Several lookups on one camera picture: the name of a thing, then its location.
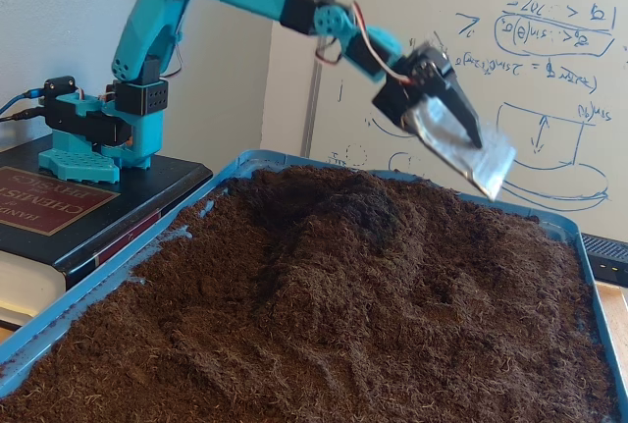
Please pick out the foil wrapped scoop gripper finger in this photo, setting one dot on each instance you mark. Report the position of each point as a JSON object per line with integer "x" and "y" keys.
{"x": 486, "y": 168}

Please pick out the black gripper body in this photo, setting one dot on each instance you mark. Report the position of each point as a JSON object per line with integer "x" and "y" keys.
{"x": 433, "y": 71}

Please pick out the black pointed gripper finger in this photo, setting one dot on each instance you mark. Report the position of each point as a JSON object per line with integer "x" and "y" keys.
{"x": 461, "y": 114}

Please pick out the brown soil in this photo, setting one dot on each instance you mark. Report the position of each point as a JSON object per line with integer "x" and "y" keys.
{"x": 319, "y": 320}

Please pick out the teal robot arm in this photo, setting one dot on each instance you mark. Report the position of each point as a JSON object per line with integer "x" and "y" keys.
{"x": 147, "y": 15}

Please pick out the perforated electronics box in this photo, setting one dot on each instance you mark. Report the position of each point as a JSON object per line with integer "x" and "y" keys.
{"x": 608, "y": 258}

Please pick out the black chemistry physics handbook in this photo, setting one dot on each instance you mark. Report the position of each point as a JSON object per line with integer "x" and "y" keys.
{"x": 59, "y": 227}

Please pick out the blue plastic tray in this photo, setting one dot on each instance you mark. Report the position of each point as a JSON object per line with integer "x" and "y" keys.
{"x": 73, "y": 295}

